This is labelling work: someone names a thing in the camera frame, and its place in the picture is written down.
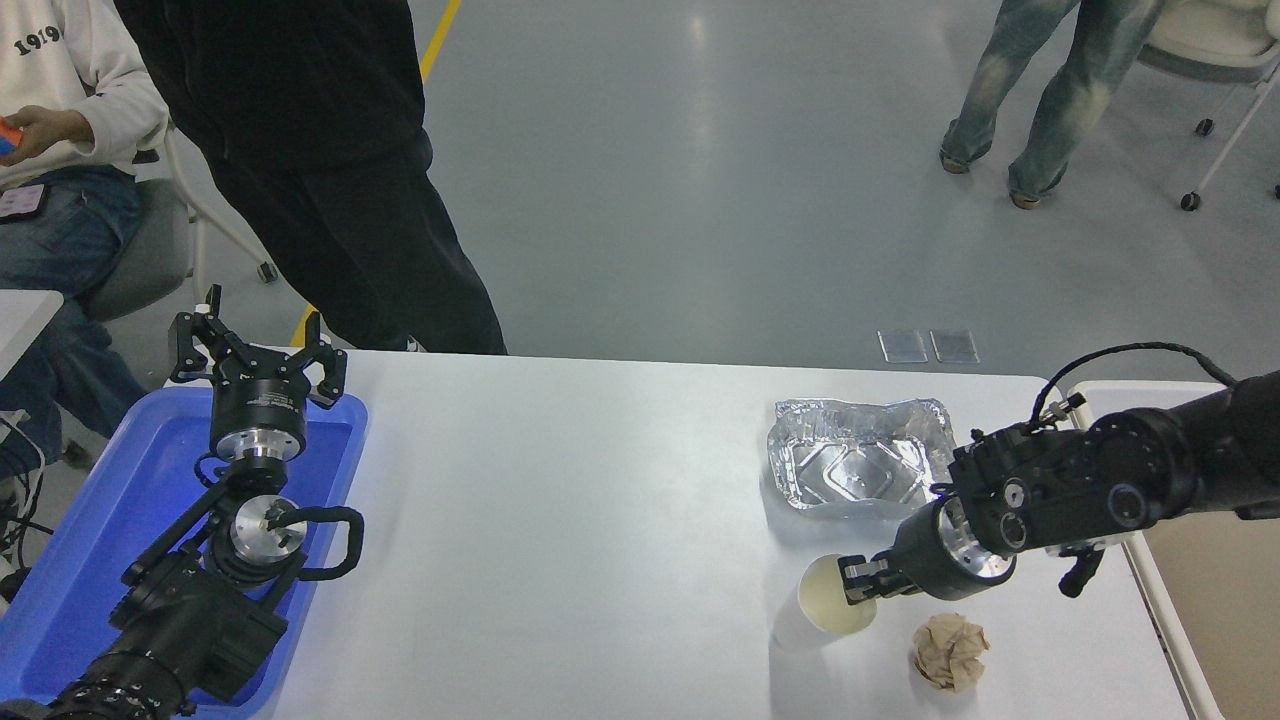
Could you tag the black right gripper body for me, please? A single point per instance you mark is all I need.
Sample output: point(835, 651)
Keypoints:
point(925, 560)

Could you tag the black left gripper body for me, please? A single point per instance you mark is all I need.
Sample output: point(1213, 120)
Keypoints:
point(258, 398)

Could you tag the white paper cup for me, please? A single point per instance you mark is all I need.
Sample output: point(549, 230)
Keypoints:
point(820, 600)

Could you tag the person's smartphone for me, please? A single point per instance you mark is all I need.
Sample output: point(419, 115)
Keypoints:
point(22, 202)

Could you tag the small orange blue object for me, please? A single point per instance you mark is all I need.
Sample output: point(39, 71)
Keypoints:
point(8, 135)

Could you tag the person's left hand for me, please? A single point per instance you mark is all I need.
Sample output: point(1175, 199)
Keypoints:
point(55, 130)

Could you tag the grey chair with white legs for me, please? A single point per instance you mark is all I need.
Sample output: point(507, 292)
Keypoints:
point(140, 260)

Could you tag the crumpled tan paper ball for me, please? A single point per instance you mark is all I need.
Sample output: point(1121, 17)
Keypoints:
point(950, 652)

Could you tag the crumpled foil tray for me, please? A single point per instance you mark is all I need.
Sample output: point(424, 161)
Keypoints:
point(860, 470)

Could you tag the white side table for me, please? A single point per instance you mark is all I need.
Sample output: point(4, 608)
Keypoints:
point(25, 320)

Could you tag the blue plastic tray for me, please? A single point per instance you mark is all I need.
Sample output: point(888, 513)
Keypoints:
point(110, 500)

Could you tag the clear floor plate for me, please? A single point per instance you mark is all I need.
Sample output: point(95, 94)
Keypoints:
point(955, 346)
point(903, 346)

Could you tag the person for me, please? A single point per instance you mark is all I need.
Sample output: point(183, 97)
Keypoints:
point(300, 80)
point(1070, 90)
point(70, 90)

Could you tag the large pale bin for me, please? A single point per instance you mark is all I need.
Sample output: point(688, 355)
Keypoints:
point(1200, 620)

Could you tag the white wheeled chair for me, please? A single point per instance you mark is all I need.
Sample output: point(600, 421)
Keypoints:
point(1220, 35)

